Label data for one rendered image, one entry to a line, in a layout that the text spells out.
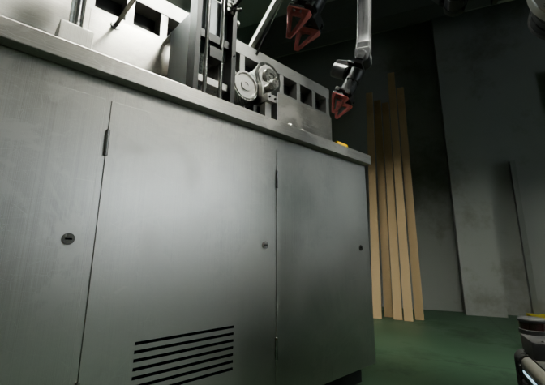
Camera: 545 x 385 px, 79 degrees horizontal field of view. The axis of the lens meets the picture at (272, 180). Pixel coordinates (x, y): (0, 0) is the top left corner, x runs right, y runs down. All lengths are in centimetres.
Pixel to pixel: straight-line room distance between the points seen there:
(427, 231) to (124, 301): 310
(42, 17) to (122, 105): 79
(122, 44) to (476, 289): 314
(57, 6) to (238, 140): 92
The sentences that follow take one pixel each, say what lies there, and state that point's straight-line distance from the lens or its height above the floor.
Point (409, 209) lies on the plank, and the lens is 315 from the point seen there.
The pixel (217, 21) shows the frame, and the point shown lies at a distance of 132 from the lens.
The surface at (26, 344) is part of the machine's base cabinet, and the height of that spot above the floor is 35.
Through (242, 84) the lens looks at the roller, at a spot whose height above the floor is 117.
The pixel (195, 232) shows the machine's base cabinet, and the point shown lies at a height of 55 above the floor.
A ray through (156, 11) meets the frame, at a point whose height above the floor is 158.
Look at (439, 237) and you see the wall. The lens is 355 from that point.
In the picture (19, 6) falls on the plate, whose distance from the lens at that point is 155.
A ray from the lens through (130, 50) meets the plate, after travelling 160.
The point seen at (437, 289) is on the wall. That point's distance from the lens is 356.
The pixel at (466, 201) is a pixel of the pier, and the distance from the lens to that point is 345.
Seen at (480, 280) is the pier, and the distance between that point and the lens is 343.
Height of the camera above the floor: 49
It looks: 13 degrees up
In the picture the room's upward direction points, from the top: straight up
